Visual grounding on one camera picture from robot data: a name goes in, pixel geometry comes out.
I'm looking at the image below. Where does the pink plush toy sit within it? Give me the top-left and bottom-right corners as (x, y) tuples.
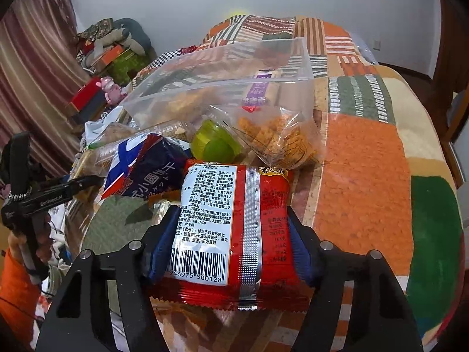
(99, 76), (123, 105)

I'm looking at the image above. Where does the checkered quilt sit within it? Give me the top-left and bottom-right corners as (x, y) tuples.
(147, 46), (198, 67)

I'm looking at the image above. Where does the large clear zip bag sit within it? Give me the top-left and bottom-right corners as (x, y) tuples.
(121, 38), (316, 129)

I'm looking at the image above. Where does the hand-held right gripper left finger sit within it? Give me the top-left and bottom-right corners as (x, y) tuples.
(35, 205), (184, 352)

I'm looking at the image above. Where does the red noodle packet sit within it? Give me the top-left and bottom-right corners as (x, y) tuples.
(148, 158), (316, 312)

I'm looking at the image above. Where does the orange box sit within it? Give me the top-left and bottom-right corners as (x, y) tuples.
(91, 44), (127, 67)

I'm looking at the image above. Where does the purple snack packet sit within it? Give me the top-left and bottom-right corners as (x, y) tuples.
(240, 73), (273, 114)

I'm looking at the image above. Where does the wooden door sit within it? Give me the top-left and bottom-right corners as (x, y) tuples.
(427, 0), (469, 81)

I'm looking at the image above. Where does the green jelly cup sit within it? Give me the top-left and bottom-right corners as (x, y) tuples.
(191, 119), (244, 160)

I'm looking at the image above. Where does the clear bag of orange crackers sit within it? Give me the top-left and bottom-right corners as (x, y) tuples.
(209, 104), (327, 169)

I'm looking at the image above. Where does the white plastic bag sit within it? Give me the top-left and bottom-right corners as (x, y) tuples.
(84, 119), (111, 143)

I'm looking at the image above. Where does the green box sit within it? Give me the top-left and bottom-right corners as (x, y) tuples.
(106, 49), (147, 85)

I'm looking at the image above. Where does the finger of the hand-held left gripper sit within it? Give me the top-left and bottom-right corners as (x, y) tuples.
(55, 175), (107, 202)

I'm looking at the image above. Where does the patchwork blanket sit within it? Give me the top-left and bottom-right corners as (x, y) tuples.
(66, 15), (466, 352)

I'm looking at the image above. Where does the golden fried snack pack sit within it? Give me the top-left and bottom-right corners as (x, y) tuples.
(161, 88), (217, 118)

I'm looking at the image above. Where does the person's left forearm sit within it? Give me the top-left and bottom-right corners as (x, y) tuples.
(0, 246), (46, 351)

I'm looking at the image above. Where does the person's left hand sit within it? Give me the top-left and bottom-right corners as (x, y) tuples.
(7, 214), (54, 270)

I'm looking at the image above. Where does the clear ribbed biscuit pack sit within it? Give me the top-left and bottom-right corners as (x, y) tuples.
(79, 119), (196, 177)

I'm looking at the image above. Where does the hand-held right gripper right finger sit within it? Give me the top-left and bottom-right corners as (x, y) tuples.
(286, 205), (429, 352)

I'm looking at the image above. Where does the red box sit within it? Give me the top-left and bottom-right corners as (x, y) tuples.
(71, 79), (107, 112)

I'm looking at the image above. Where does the striped curtain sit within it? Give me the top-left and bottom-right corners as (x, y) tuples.
(0, 0), (96, 191)

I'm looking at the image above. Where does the patterned cloth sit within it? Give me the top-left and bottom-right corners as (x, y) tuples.
(77, 18), (116, 43)

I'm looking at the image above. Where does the blue snack packet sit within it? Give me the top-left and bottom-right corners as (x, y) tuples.
(101, 134), (191, 206)

